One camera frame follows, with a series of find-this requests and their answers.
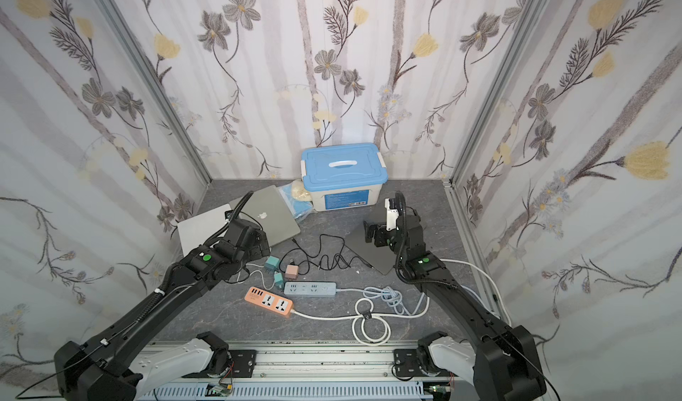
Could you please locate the white usb cable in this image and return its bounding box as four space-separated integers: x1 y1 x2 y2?
233 264 275 287

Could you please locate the teal charger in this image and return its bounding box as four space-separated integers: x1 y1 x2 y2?
264 256 281 272
274 271 285 291

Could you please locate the black usb cable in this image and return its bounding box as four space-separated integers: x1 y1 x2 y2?
278 233 353 274
313 245 374 272

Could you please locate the pink charger plug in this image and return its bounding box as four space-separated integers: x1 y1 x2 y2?
284 264 299 280

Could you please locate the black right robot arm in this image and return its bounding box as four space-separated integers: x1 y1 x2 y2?
363 215 547 400

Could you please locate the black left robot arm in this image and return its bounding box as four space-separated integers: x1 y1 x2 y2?
54 218 271 400

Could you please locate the dark grey laptop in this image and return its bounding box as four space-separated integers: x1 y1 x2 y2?
346 224 395 275

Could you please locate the grey silver laptop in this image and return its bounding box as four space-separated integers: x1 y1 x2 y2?
239 185 300 248

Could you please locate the white silver laptop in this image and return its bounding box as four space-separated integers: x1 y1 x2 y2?
178 204 232 256

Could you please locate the grey power strip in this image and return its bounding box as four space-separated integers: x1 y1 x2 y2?
283 281 337 297

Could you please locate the blue face mask pack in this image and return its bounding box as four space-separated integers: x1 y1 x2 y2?
278 181 314 222

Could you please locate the orange power strip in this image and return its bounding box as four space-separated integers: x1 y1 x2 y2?
244 287 293 317

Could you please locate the blue lid storage box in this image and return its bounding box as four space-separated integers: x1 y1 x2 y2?
300 143 388 212

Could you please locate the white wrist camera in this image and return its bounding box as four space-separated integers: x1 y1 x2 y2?
385 208 400 232

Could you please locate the light blue cord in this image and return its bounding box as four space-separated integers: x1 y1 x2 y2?
336 286 427 317

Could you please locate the white power strip cord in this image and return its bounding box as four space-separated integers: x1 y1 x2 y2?
291 259 513 347

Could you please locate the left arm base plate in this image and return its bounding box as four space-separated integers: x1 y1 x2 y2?
220 349 258 379

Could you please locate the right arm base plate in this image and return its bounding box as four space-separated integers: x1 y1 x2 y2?
392 349 450 380

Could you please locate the aluminium mounting rail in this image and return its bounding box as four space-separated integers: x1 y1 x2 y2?
134 333 469 380

